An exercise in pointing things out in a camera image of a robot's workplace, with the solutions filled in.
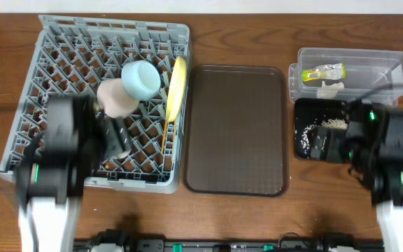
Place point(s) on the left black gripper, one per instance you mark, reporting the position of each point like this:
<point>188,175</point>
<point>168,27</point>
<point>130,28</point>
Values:
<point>114,134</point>

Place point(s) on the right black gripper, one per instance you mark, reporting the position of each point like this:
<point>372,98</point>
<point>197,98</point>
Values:
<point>331,141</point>

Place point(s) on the white pink cup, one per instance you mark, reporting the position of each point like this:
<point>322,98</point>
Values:
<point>118,149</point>

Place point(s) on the white pink bowl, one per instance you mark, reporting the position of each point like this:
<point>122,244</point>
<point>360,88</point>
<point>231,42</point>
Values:
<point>114,99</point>

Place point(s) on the wooden chopstick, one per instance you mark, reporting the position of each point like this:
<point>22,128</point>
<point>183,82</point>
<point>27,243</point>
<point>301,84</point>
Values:
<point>175,131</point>
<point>164,137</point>

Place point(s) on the light blue bowl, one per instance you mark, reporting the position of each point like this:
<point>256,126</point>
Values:
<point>141,80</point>

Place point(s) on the yellow plate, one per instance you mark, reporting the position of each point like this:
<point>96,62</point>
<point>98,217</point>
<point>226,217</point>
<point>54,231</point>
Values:
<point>176,89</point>

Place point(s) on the orange green snack wrapper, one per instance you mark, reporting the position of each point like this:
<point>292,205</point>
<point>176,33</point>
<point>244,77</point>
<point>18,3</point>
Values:
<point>325,72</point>

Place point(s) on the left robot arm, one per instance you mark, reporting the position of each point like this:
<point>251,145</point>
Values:
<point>50,179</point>

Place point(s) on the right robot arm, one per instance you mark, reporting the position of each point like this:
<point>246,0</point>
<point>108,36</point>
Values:
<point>372,144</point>

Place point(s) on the spilled rice food waste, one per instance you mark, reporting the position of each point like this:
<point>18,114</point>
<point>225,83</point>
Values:
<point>304,141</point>

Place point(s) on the black waste tray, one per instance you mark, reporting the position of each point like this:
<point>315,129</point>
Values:
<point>310,111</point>

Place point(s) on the crumpled white tissue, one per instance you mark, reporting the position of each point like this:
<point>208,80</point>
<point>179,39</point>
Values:
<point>329,91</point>

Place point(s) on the clear plastic bin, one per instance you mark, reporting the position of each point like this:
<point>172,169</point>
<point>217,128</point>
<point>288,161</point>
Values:
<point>374,75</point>

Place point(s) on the grey plastic dish rack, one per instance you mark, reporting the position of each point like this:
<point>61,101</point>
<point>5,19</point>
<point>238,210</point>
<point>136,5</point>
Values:
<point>74,55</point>

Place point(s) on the dark brown serving tray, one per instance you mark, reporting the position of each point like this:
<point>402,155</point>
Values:
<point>236,131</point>

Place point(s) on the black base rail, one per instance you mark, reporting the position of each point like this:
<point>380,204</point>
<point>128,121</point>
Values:
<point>117,240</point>

